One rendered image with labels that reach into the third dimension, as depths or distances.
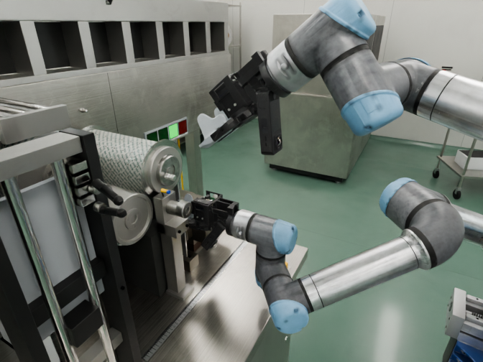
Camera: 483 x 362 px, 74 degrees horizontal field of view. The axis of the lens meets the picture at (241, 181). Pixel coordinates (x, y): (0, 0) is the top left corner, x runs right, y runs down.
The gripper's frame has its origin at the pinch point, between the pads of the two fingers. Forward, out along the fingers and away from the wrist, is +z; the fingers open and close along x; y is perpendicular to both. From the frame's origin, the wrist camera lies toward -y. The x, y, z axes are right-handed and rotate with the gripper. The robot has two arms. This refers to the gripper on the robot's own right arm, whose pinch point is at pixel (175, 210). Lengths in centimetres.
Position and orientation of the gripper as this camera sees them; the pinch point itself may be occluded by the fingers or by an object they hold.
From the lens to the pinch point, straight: 93.9
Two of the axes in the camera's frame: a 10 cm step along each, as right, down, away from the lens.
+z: -8.8, -2.1, 4.2
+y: 0.0, -9.0, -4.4
